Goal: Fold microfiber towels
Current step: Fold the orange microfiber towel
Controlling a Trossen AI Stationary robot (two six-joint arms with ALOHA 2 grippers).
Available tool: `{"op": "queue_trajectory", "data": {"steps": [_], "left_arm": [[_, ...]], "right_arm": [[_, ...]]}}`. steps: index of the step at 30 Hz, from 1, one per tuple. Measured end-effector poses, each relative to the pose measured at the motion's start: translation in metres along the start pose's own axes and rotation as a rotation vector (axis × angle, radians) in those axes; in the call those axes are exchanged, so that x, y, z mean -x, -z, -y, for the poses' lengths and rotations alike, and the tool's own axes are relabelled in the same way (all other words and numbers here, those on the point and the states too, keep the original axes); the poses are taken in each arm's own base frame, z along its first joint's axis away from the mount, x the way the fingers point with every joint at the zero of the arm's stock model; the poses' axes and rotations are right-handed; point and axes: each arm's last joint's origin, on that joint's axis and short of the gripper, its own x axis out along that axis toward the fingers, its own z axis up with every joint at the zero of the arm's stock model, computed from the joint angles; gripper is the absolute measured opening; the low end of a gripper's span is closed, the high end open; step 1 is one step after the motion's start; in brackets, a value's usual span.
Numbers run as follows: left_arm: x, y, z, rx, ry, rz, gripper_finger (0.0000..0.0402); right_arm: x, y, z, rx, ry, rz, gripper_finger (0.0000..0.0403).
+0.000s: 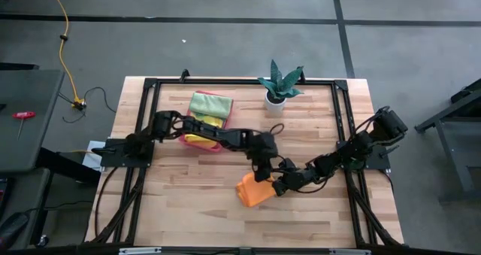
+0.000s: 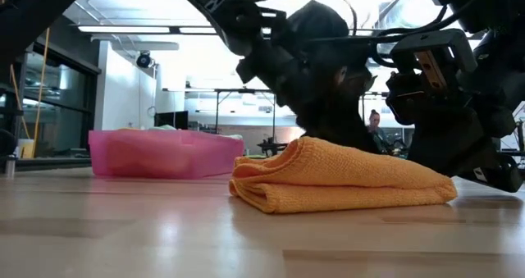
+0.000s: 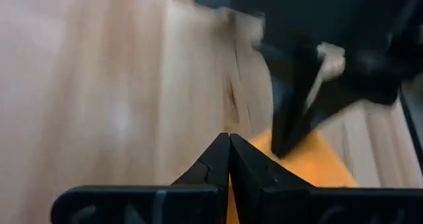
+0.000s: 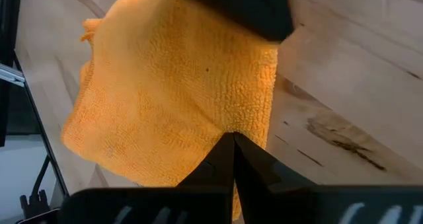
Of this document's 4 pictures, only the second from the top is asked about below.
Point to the black ceiling camera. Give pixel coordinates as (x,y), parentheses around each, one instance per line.
(143,60)

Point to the black background gantry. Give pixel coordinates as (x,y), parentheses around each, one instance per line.
(217,110)

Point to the pink plastic bin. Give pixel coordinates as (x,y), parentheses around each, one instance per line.
(164,155)

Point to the black background robot arm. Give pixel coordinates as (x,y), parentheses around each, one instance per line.
(272,147)

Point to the orange microfiber towel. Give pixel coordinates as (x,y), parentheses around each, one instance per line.
(340,179)

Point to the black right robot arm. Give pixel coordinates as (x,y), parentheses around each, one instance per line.
(488,3)

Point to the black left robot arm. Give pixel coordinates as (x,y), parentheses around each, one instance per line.
(229,11)

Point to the black computer monitor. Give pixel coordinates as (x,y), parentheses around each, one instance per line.
(171,120)

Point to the person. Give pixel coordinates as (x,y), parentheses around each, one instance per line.
(375,130)

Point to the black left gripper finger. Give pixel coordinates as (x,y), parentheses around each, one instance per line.
(361,136)
(316,131)

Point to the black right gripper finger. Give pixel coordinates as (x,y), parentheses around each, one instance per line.
(447,147)

